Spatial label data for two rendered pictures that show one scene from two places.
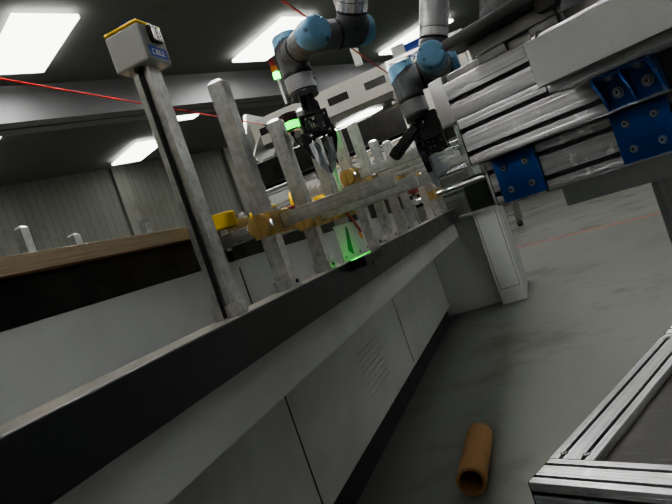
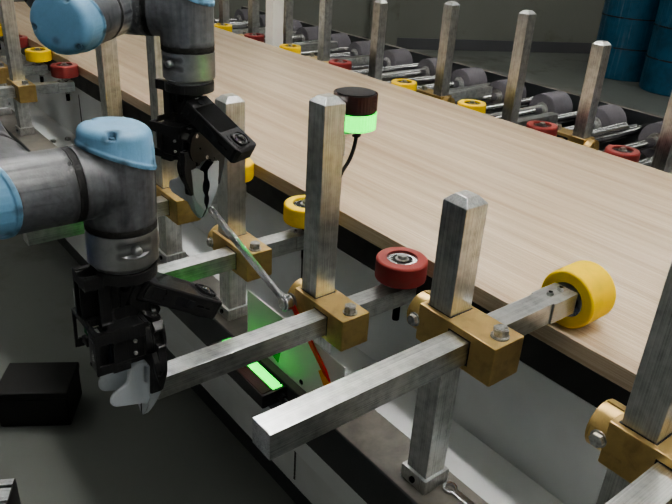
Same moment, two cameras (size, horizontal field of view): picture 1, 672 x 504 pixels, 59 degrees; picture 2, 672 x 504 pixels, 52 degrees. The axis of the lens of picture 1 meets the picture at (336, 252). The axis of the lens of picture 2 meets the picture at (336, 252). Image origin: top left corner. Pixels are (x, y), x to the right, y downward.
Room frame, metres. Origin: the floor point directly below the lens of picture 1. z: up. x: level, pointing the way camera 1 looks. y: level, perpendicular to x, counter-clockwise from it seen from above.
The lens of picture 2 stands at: (2.23, -0.79, 1.38)
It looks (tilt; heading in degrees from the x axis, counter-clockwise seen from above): 27 degrees down; 121
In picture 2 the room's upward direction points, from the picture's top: 4 degrees clockwise
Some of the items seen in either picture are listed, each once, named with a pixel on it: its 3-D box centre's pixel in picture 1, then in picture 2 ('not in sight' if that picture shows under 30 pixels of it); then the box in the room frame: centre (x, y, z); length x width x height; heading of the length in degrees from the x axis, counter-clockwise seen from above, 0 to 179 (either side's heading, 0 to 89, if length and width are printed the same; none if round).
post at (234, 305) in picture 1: (188, 193); (112, 122); (1.03, 0.21, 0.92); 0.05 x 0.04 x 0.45; 161
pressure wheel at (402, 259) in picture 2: not in sight; (398, 287); (1.83, 0.06, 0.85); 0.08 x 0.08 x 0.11
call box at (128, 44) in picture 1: (139, 52); not in sight; (1.04, 0.21, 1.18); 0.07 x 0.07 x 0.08; 71
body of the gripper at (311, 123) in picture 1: (311, 115); (187, 120); (1.51, -0.06, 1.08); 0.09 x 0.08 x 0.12; 1
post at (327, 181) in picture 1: (329, 185); (319, 259); (1.75, -0.04, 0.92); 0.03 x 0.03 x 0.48; 71
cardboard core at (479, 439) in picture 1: (475, 456); not in sight; (1.71, -0.19, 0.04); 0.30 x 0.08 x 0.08; 161
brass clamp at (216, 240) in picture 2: (311, 218); (238, 250); (1.54, 0.03, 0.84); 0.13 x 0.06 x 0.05; 161
